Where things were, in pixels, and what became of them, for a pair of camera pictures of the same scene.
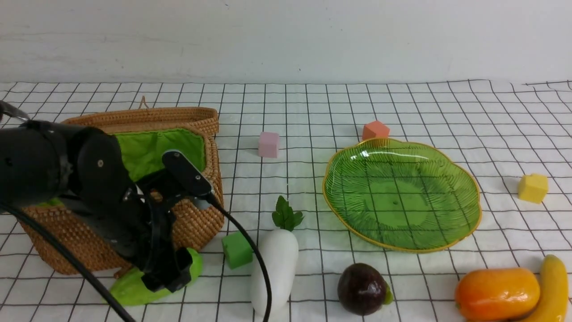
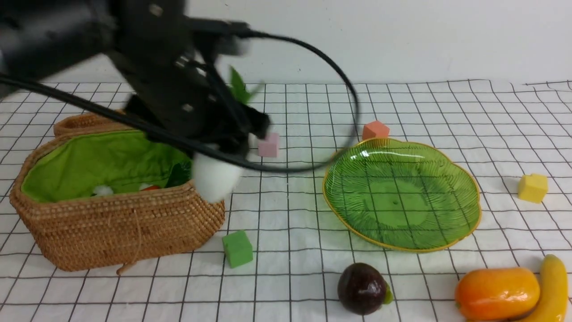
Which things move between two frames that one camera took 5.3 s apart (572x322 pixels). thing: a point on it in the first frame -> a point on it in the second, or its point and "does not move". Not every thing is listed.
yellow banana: (553, 301) does not move
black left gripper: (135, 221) -> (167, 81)
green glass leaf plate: (404, 195) does not move
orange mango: (497, 294) does not move
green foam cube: (237, 249) does not move
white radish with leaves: (280, 248) -> (216, 180)
